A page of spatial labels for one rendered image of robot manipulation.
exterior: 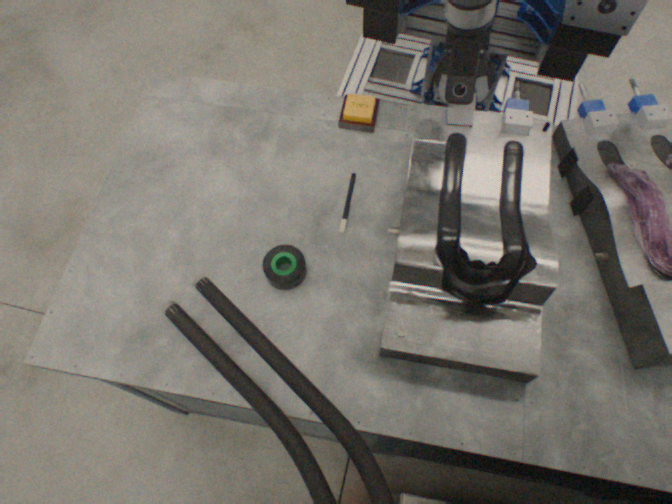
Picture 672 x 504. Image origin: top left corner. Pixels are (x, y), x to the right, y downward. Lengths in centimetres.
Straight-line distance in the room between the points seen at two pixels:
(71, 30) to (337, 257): 215
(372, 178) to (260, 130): 27
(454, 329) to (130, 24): 227
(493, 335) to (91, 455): 137
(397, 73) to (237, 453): 147
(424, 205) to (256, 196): 35
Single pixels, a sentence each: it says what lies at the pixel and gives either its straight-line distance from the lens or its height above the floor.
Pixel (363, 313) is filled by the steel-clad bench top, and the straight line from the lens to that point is 95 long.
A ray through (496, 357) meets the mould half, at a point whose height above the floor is 86.
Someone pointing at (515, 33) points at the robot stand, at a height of 75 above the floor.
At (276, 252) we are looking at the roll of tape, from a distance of 96.
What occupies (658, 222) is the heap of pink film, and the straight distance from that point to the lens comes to 105.
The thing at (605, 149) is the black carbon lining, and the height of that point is 85.
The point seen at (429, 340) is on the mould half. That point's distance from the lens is 88.
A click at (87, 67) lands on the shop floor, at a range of 268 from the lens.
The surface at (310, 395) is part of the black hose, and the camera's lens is 81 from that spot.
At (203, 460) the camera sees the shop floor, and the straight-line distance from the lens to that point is 176.
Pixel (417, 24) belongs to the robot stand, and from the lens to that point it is 150.
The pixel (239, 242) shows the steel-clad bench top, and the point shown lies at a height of 80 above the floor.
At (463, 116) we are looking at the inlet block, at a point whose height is 92.
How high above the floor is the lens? 170
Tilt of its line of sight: 65 degrees down
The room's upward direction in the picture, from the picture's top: 3 degrees counter-clockwise
